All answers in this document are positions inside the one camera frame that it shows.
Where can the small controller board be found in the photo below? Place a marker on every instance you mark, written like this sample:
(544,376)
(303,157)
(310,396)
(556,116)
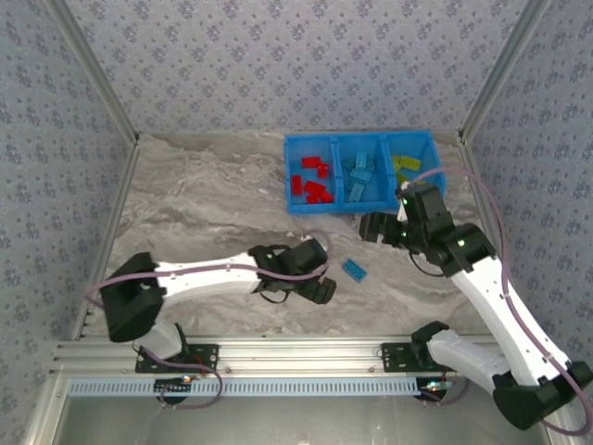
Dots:
(173,384)
(435,385)

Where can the red lego brick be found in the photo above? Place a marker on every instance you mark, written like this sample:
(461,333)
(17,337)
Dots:
(315,186)
(311,162)
(296,184)
(320,197)
(325,170)

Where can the aluminium corner post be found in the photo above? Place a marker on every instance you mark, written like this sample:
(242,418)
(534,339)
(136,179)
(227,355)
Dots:
(501,69)
(97,69)

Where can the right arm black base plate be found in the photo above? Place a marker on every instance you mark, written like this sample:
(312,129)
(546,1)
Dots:
(394,358)

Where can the aluminium side rail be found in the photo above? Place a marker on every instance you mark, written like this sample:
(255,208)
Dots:
(492,232)
(109,232)

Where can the blue three-compartment bin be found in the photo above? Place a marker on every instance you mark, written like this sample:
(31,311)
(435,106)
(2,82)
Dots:
(324,209)

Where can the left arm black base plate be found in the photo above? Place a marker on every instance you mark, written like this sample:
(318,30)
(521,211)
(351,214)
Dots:
(208,357)

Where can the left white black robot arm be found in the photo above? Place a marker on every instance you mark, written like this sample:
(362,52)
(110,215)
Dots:
(208,275)

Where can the aluminium frame leg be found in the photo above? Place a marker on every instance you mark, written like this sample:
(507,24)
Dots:
(46,403)

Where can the aluminium cross rail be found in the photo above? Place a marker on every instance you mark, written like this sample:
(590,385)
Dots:
(301,354)

